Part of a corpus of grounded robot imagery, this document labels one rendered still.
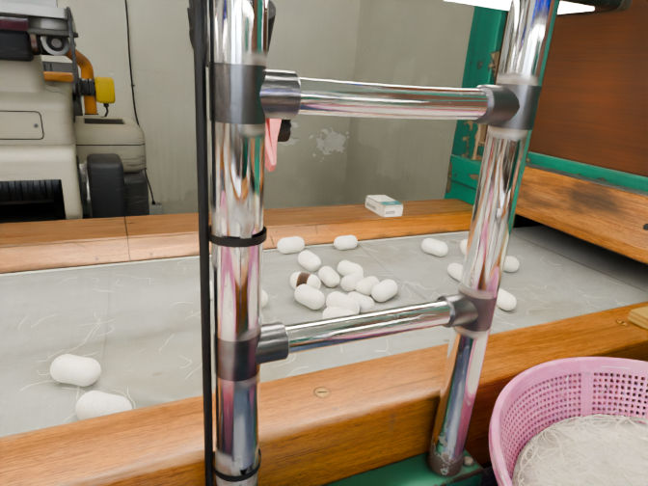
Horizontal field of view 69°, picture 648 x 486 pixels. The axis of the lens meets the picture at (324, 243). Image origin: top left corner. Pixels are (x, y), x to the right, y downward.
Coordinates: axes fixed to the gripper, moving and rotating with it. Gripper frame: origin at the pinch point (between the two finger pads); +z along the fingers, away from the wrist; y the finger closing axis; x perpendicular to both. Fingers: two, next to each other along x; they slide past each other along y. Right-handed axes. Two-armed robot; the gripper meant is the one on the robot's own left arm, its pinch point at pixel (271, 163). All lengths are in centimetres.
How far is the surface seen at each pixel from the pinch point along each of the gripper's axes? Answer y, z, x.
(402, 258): 16.7, 13.1, 4.6
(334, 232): 10.4, 5.5, 9.2
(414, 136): 112, -92, 94
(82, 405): -21.4, 27.9, -9.9
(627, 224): 36.5, 19.9, -12.2
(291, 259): 1.9, 10.5, 6.8
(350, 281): 4.8, 18.0, -1.4
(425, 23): 112, -125, 58
